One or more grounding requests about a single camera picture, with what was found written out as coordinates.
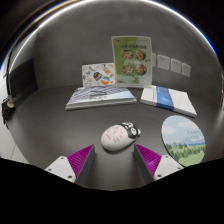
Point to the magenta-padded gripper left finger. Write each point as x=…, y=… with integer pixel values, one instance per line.
x=63, y=166

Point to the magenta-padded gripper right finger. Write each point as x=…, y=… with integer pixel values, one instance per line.
x=168, y=165

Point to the white panda-print computer mouse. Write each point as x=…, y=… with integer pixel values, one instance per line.
x=115, y=138

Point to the round landscape-print mouse pad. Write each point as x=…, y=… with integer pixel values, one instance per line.
x=185, y=140

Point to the white book with blue band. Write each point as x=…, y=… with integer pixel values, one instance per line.
x=170, y=100

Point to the grey striped cover book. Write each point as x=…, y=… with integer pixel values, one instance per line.
x=100, y=96

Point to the black clamp device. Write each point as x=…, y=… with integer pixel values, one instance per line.
x=7, y=106

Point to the black flat panel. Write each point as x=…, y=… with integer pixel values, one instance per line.
x=23, y=80

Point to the small colourful sticker card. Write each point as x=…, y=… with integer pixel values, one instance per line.
x=98, y=75

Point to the green poster in clear stand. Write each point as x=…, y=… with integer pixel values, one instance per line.
x=131, y=60

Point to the white wall socket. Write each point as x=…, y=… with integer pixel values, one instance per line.
x=186, y=70
x=176, y=66
x=163, y=62
x=154, y=60

